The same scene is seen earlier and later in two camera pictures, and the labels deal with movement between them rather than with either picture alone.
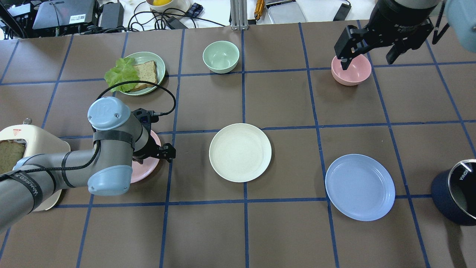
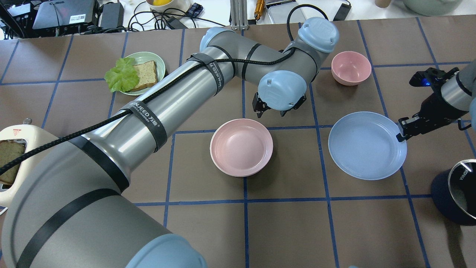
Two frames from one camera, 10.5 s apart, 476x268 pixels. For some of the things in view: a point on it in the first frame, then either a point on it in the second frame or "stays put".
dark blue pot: x=453 y=191 stays put
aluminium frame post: x=238 y=15 stays put
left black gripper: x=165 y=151 → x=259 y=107
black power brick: x=112 y=15 stays put
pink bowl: x=359 y=69 stays put
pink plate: x=140 y=172 → x=241 y=147
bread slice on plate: x=147 y=72 stays put
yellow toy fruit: x=161 y=2 stays put
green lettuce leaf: x=124 y=71 stays put
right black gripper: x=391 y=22 → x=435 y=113
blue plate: x=360 y=187 → x=364 y=145
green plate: x=144 y=57 stays put
